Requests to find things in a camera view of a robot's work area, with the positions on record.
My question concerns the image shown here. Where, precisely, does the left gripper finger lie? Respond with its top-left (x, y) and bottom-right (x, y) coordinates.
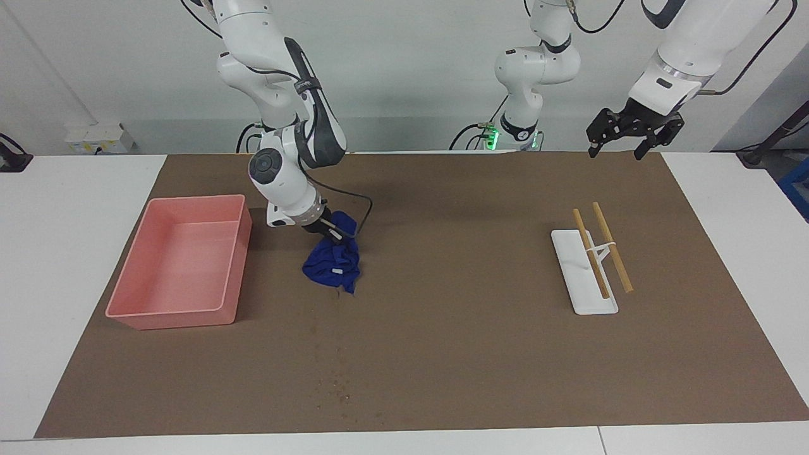
top-left (586, 109), bottom-right (633, 159)
top-left (634, 115), bottom-right (685, 161)

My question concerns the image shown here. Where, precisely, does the blue towel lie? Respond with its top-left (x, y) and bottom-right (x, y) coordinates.
top-left (301, 210), bottom-right (362, 295)

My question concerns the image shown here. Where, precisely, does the black stand pole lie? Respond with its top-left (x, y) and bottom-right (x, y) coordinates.
top-left (736, 101), bottom-right (809, 168)

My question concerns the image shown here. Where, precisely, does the brown table mat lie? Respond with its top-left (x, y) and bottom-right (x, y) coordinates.
top-left (35, 152), bottom-right (809, 439)

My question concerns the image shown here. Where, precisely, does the pink plastic bin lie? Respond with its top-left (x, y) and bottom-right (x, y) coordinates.
top-left (105, 194), bottom-right (253, 331)

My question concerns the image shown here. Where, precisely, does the black table clamp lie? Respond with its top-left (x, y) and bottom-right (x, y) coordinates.
top-left (0, 133), bottom-right (33, 173)

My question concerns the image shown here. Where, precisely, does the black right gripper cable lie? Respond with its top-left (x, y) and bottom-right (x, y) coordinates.
top-left (180, 0), bottom-right (374, 240)

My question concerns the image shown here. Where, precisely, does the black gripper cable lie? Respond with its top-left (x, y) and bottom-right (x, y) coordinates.
top-left (523, 0), bottom-right (799, 97)
top-left (180, 0), bottom-right (374, 240)

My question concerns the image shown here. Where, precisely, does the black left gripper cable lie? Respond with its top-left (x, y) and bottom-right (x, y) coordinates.
top-left (523, 0), bottom-right (799, 97)

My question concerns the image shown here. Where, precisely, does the black right base cable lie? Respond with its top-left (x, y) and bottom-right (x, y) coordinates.
top-left (236, 123), bottom-right (262, 153)

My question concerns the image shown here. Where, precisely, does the black base cable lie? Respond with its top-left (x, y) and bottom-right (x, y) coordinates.
top-left (449, 95), bottom-right (508, 152)
top-left (236, 123), bottom-right (262, 153)

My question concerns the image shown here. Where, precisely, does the black left base cable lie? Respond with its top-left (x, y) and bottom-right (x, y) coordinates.
top-left (449, 95), bottom-right (508, 152)

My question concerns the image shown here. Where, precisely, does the white wall socket box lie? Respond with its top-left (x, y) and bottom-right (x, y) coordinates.
top-left (65, 123), bottom-right (135, 154)

